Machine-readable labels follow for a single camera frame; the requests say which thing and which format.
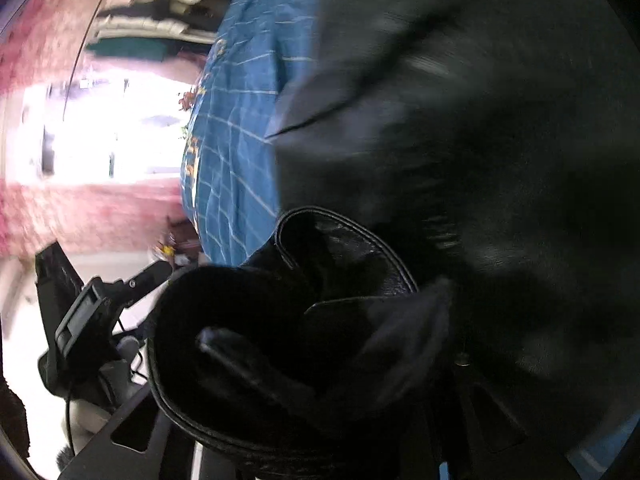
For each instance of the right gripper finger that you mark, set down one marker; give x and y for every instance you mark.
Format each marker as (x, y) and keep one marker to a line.
(139, 442)

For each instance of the black leather jacket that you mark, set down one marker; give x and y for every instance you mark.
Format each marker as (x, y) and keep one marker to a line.
(452, 284)

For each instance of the stacked clothes on shelf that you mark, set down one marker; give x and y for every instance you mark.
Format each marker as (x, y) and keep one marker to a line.
(155, 30)

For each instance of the blue striped bed sheet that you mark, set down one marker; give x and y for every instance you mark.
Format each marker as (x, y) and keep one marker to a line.
(229, 191)

